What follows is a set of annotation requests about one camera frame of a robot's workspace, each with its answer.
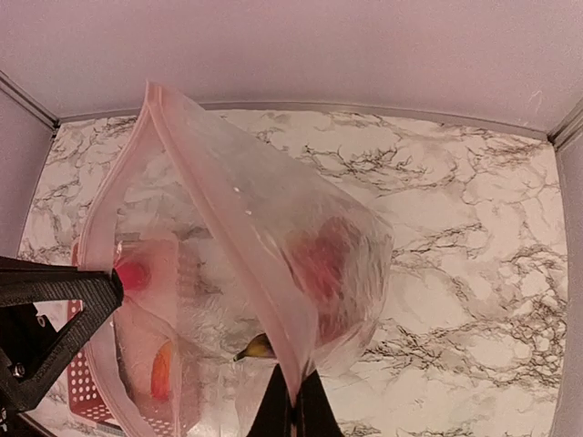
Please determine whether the clear zip top bag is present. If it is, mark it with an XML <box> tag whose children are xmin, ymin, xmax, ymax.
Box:
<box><xmin>77</xmin><ymin>82</ymin><xmax>394</xmax><ymax>436</ymax></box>

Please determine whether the aluminium frame post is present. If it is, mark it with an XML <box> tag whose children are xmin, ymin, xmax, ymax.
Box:
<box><xmin>547</xmin><ymin>99</ymin><xmax>583</xmax><ymax>152</ymax></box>
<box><xmin>0</xmin><ymin>71</ymin><xmax>60</xmax><ymax>131</ymax></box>

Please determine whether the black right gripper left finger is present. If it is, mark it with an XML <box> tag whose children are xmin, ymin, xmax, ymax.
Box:
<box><xmin>247</xmin><ymin>364</ymin><xmax>292</xmax><ymax>437</ymax></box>

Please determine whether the left rear aluminium frame post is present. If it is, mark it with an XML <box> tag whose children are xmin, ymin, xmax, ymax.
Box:
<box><xmin>0</xmin><ymin>71</ymin><xmax>60</xmax><ymax>131</ymax></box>

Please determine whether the right rear aluminium frame post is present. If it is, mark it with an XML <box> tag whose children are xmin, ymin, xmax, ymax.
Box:
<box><xmin>547</xmin><ymin>99</ymin><xmax>583</xmax><ymax>152</ymax></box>

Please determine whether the pink perforated plastic basket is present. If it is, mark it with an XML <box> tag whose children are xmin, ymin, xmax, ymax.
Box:
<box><xmin>84</xmin><ymin>232</ymin><xmax>202</xmax><ymax>436</ymax></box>

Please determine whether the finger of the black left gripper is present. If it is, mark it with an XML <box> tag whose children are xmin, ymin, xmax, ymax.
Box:
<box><xmin>1</xmin><ymin>257</ymin><xmax>124</xmax><ymax>412</ymax></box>

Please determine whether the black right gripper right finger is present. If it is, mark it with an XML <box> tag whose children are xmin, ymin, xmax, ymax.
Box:
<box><xmin>293</xmin><ymin>371</ymin><xmax>343</xmax><ymax>437</ymax></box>

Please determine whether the rear aluminium table rail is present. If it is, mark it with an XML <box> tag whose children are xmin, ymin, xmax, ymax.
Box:
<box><xmin>60</xmin><ymin>97</ymin><xmax>547</xmax><ymax>143</ymax></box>

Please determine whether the purple eggplant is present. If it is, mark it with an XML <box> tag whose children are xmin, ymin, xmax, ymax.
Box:
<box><xmin>233</xmin><ymin>332</ymin><xmax>276</xmax><ymax>361</ymax></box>

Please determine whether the red lychee bunch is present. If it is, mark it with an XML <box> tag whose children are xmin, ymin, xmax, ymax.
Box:
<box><xmin>282</xmin><ymin>217</ymin><xmax>367</xmax><ymax>347</ymax></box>

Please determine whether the red bumpy fruit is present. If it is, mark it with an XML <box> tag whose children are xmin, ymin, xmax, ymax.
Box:
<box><xmin>115</xmin><ymin>260</ymin><xmax>150</xmax><ymax>290</ymax></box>

